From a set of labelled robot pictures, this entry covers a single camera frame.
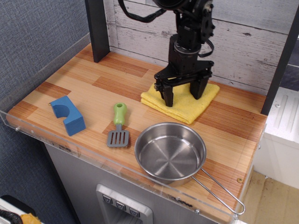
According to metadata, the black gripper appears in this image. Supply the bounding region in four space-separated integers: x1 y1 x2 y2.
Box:
154 35 214 107

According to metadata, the yellow dish towel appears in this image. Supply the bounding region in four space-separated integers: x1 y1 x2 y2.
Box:
141 84 220 124

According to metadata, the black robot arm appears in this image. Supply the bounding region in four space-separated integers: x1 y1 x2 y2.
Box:
155 0 215 107

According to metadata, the stainless steel pan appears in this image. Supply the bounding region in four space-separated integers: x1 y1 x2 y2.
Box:
134 122 246 216

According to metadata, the clear acrylic table guard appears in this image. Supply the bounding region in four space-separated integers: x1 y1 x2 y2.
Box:
0 32 266 224

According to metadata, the white plastic bin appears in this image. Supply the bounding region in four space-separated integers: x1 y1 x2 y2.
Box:
253 87 299 189

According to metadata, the blue wooden arch block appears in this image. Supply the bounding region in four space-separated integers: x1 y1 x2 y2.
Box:
50 96 86 136

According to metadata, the grey toy kitchen cabinet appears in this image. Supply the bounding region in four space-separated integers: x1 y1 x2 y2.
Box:
45 144 213 224

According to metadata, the silver button panel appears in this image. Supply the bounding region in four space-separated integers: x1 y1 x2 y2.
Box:
96 184 154 224

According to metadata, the black and yellow object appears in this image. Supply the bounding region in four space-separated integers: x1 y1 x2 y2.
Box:
0 195 42 224

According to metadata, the black braided cable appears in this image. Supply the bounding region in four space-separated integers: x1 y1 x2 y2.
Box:
117 0 168 23

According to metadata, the green handled grey spatula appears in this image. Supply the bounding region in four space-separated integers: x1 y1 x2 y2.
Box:
107 103 129 147

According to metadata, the dark right frame post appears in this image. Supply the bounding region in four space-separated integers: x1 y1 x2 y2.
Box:
261 8 299 115

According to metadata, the dark frame post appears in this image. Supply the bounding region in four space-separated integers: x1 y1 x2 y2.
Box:
261 8 299 115
85 0 110 63

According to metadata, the dark left frame post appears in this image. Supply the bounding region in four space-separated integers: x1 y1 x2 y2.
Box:
85 0 110 63

